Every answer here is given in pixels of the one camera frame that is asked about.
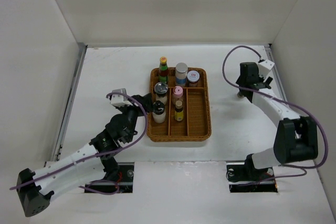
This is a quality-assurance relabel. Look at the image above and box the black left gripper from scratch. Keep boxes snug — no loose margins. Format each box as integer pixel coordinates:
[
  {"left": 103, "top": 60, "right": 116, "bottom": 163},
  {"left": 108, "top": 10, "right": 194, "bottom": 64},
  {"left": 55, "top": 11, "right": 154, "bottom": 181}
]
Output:
[{"left": 118, "top": 93, "right": 152, "bottom": 143}]

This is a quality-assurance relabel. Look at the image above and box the white bottle black cap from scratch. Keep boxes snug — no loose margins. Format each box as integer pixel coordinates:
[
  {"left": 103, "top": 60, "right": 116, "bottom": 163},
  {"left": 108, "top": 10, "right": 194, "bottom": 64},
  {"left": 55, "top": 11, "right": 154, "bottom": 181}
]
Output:
[{"left": 152, "top": 101, "right": 166, "bottom": 123}]

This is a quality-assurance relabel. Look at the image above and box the clear jar grey lid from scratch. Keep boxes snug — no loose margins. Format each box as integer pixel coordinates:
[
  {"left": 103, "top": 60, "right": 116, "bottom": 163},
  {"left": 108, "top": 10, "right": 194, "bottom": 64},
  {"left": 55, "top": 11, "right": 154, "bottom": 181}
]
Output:
[{"left": 154, "top": 82, "right": 169, "bottom": 105}]

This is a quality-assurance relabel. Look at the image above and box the pink cap spice shaker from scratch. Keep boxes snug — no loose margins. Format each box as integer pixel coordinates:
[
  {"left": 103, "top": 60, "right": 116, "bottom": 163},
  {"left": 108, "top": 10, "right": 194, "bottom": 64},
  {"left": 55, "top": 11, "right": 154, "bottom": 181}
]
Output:
[{"left": 172, "top": 86, "right": 183, "bottom": 105}]

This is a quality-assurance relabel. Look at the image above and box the slim dark pepper bottle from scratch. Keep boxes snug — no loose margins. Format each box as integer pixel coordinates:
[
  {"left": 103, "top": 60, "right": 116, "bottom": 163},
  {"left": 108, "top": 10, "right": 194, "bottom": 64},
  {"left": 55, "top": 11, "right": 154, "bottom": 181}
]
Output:
[{"left": 237, "top": 91, "right": 245, "bottom": 99}]

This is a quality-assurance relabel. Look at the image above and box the small yellow label bottle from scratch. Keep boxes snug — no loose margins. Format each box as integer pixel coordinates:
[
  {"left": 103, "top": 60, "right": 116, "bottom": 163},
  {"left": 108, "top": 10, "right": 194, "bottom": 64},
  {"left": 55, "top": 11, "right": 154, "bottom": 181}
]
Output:
[{"left": 174, "top": 100, "right": 184, "bottom": 122}]

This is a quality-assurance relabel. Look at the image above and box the red sauce bottle yellow cap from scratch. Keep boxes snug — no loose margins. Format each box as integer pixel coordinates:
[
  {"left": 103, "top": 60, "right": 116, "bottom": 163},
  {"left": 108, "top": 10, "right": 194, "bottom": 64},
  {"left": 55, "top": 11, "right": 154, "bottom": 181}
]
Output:
[{"left": 159, "top": 57, "right": 169, "bottom": 84}]

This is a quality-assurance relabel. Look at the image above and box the white bead jar silver lid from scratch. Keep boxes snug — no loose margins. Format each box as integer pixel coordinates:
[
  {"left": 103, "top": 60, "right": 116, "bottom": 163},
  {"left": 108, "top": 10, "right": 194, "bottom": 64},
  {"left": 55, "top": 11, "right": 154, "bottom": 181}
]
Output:
[{"left": 175, "top": 62, "right": 188, "bottom": 87}]

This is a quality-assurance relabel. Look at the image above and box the brown spice jar red label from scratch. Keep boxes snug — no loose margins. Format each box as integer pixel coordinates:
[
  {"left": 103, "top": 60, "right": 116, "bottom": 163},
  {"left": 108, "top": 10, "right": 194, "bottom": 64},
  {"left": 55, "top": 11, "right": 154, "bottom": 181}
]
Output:
[{"left": 187, "top": 70, "right": 200, "bottom": 87}]

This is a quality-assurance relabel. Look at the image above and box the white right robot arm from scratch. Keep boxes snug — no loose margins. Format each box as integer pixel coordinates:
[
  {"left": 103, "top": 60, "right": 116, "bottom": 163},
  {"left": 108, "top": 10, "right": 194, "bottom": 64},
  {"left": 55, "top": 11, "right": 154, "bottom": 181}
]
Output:
[{"left": 236, "top": 60, "right": 318, "bottom": 180}]

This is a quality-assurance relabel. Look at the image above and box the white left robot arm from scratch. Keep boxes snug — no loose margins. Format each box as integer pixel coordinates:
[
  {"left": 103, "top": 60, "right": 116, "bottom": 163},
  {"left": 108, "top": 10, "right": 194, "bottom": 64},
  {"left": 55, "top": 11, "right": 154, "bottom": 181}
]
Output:
[{"left": 12, "top": 89, "right": 153, "bottom": 217}]

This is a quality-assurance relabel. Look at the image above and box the brown wicker divided tray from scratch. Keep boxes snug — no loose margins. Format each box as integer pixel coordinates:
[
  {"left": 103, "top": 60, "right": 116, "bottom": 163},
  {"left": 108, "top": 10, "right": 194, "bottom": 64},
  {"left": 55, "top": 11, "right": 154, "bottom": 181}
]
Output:
[{"left": 147, "top": 67, "right": 212, "bottom": 142}]

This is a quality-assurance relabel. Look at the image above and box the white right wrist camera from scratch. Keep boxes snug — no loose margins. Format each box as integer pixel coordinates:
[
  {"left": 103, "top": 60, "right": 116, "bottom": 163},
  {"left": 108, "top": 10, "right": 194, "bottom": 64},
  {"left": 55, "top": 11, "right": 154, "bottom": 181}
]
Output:
[{"left": 257, "top": 59, "right": 275, "bottom": 78}]

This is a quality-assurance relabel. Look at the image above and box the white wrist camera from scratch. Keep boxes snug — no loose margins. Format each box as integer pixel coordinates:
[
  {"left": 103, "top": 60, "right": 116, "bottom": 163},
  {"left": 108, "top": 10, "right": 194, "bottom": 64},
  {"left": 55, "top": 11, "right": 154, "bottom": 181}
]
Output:
[
  {"left": 257, "top": 59, "right": 275, "bottom": 78},
  {"left": 106, "top": 88, "right": 132, "bottom": 108}
]

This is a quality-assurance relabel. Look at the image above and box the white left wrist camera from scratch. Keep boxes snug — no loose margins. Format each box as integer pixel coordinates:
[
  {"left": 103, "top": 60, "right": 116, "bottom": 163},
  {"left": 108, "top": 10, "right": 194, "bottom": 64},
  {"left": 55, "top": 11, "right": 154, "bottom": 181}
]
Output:
[{"left": 106, "top": 88, "right": 132, "bottom": 108}]

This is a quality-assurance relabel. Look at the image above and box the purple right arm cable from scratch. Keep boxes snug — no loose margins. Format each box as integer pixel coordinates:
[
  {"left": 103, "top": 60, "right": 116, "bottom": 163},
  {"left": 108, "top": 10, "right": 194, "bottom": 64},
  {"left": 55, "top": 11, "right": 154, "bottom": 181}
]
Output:
[{"left": 222, "top": 45, "right": 329, "bottom": 186}]

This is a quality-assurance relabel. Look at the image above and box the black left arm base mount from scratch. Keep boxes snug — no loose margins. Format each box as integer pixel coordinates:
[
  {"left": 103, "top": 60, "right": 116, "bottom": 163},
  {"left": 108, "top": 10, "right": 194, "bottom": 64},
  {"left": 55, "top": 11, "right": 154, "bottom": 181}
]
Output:
[{"left": 82, "top": 162, "right": 135, "bottom": 196}]

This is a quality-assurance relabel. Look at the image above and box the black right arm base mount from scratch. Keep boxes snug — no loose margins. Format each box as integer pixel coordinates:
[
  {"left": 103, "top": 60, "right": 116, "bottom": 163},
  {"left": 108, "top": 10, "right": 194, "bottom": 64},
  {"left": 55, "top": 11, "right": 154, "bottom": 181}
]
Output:
[{"left": 226, "top": 162, "right": 278, "bottom": 193}]

